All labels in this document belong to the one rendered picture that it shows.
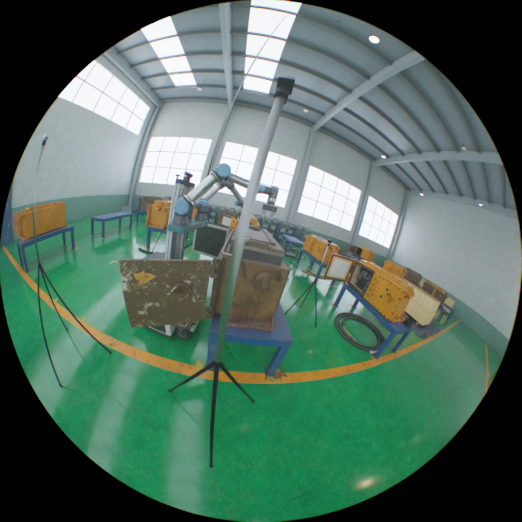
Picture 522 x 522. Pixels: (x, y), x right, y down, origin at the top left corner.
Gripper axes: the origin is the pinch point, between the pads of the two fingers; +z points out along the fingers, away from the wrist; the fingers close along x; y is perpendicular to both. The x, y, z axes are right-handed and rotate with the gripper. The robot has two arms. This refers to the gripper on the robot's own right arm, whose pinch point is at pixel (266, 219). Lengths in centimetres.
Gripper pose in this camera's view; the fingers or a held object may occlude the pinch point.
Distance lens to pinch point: 147.4
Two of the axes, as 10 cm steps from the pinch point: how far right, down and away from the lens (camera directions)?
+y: 0.1, -3.1, 9.5
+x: -9.7, -2.4, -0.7
